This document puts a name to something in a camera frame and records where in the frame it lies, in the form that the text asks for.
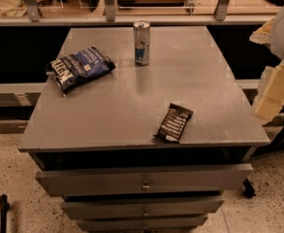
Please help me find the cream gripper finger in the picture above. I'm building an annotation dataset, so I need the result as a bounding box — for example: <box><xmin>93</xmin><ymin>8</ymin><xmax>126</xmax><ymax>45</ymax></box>
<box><xmin>252</xmin><ymin>60</ymin><xmax>284</xmax><ymax>120</ymax></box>

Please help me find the silver blue redbull can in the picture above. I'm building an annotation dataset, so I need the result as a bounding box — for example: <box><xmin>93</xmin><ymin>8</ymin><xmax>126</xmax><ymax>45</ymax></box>
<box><xmin>134</xmin><ymin>21</ymin><xmax>150</xmax><ymax>65</ymax></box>

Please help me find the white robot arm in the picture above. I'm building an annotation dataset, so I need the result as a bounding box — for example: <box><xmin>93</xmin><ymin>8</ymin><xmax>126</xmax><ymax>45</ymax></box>
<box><xmin>249</xmin><ymin>6</ymin><xmax>284</xmax><ymax>121</ymax></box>

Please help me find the black rxbar chocolate bar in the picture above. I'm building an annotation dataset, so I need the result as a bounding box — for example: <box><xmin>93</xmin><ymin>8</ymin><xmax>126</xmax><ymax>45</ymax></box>
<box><xmin>154</xmin><ymin>103</ymin><xmax>194</xmax><ymax>143</ymax></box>

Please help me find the black stand leg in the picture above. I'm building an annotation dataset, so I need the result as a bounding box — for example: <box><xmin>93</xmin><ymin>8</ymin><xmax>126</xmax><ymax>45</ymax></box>
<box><xmin>254</xmin><ymin>126</ymin><xmax>284</xmax><ymax>156</ymax></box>

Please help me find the grey metal railing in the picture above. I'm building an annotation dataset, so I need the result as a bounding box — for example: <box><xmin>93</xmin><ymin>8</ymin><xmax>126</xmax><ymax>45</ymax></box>
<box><xmin>0</xmin><ymin>0</ymin><xmax>281</xmax><ymax>26</ymax></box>

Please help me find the black caster wheel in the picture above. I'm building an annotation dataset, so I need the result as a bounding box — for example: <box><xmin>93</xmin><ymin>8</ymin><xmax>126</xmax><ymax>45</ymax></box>
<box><xmin>243</xmin><ymin>179</ymin><xmax>255</xmax><ymax>198</ymax></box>

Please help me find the top grey drawer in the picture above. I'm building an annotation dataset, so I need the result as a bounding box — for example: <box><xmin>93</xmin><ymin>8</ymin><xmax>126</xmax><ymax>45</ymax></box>
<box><xmin>36</xmin><ymin>164</ymin><xmax>252</xmax><ymax>197</ymax></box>

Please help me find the grey drawer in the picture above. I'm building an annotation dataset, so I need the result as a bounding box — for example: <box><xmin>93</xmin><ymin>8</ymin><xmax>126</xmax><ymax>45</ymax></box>
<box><xmin>36</xmin><ymin>164</ymin><xmax>252</xmax><ymax>197</ymax></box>
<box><xmin>62</xmin><ymin>196</ymin><xmax>224</xmax><ymax>219</ymax></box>
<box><xmin>77</xmin><ymin>215</ymin><xmax>207</xmax><ymax>232</ymax></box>

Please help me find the blue chip bag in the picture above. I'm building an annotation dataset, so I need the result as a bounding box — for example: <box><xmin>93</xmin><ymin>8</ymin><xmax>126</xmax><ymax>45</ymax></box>
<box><xmin>48</xmin><ymin>46</ymin><xmax>115</xmax><ymax>94</ymax></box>

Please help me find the bottom grey drawer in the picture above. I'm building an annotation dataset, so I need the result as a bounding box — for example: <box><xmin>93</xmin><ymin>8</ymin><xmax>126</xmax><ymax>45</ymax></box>
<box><xmin>77</xmin><ymin>215</ymin><xmax>207</xmax><ymax>232</ymax></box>

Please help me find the middle grey drawer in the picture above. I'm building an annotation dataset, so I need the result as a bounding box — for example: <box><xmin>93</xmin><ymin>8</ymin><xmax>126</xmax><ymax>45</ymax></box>
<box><xmin>62</xmin><ymin>196</ymin><xmax>224</xmax><ymax>219</ymax></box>

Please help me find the black pole on floor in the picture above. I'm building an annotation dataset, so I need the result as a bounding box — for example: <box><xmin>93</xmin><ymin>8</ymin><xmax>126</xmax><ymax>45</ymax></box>
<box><xmin>0</xmin><ymin>194</ymin><xmax>10</xmax><ymax>233</ymax></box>

